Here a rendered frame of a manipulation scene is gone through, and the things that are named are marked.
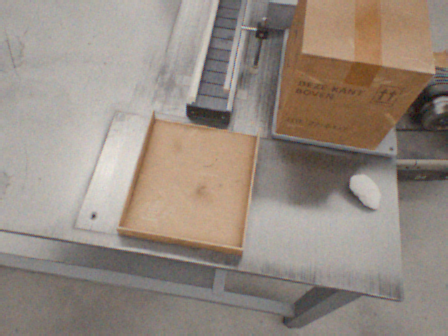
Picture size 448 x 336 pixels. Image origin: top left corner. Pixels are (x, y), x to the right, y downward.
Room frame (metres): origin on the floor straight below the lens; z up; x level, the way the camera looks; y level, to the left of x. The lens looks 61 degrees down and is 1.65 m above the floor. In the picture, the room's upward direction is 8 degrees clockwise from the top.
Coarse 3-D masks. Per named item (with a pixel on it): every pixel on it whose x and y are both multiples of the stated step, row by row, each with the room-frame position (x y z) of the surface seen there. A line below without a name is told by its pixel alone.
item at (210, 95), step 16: (224, 0) 0.94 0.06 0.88; (240, 0) 0.95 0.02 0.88; (224, 16) 0.88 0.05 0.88; (224, 32) 0.82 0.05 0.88; (208, 48) 0.75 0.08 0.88; (224, 48) 0.76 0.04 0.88; (208, 64) 0.70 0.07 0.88; (224, 64) 0.71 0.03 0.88; (208, 80) 0.65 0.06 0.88; (224, 80) 0.66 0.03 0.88; (208, 96) 0.60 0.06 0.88; (224, 96) 0.61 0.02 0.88
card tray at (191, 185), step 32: (160, 128) 0.52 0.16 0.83; (192, 128) 0.54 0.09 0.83; (160, 160) 0.44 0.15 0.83; (192, 160) 0.45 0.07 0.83; (224, 160) 0.46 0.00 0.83; (128, 192) 0.33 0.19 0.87; (160, 192) 0.36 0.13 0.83; (192, 192) 0.37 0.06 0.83; (224, 192) 0.38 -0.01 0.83; (128, 224) 0.27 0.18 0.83; (160, 224) 0.28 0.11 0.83; (192, 224) 0.29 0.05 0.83; (224, 224) 0.30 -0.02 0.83
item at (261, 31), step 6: (264, 18) 0.76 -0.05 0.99; (258, 24) 0.77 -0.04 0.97; (264, 24) 0.76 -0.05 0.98; (252, 30) 0.76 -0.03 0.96; (258, 30) 0.75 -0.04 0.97; (264, 30) 0.75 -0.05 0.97; (258, 36) 0.75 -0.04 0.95; (264, 36) 0.75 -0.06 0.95; (258, 42) 0.76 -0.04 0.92; (258, 48) 0.76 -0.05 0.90; (258, 54) 0.76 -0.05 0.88; (258, 60) 0.76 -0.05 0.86
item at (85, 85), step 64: (0, 0) 0.87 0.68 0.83; (64, 0) 0.91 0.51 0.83; (128, 0) 0.94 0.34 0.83; (192, 0) 0.98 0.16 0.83; (256, 0) 1.02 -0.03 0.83; (0, 64) 0.65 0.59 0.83; (64, 64) 0.68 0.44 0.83; (128, 64) 0.71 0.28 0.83; (192, 64) 0.74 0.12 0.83; (0, 128) 0.46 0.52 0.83; (64, 128) 0.49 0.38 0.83; (128, 128) 0.51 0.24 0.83; (256, 128) 0.56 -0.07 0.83; (0, 192) 0.31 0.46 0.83; (64, 192) 0.33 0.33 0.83; (256, 192) 0.39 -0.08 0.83; (320, 192) 0.41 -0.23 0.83; (384, 192) 0.44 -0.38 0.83; (192, 256) 0.23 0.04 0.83; (256, 256) 0.24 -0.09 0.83; (320, 256) 0.26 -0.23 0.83; (384, 256) 0.28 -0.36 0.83
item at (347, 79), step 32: (320, 0) 0.68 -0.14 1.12; (352, 0) 0.70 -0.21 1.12; (384, 0) 0.71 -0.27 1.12; (416, 0) 0.72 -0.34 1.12; (320, 32) 0.60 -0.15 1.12; (352, 32) 0.61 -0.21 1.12; (384, 32) 0.62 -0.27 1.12; (416, 32) 0.63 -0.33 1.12; (288, 64) 0.67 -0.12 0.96; (320, 64) 0.54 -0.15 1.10; (352, 64) 0.54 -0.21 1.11; (384, 64) 0.54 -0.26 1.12; (416, 64) 0.55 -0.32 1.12; (288, 96) 0.54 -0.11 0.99; (320, 96) 0.54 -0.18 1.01; (352, 96) 0.54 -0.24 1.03; (384, 96) 0.53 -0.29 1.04; (416, 96) 0.53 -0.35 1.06; (288, 128) 0.54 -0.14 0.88; (320, 128) 0.54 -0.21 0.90; (352, 128) 0.53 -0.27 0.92; (384, 128) 0.53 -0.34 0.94
